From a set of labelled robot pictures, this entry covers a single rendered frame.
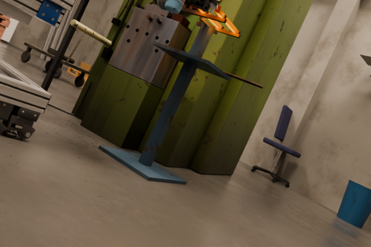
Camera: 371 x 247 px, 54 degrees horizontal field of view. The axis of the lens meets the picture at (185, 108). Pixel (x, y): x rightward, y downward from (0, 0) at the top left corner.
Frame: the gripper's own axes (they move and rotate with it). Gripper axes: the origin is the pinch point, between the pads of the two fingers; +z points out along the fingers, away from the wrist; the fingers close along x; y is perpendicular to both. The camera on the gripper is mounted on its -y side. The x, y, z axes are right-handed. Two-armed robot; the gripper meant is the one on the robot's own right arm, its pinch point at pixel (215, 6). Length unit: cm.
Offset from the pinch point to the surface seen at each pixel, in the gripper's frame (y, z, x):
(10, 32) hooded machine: 69, 346, -746
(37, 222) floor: 97, -90, 43
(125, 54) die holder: 39, 28, -70
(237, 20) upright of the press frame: -16, 59, -19
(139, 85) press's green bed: 54, 31, -49
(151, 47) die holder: 28, 31, -53
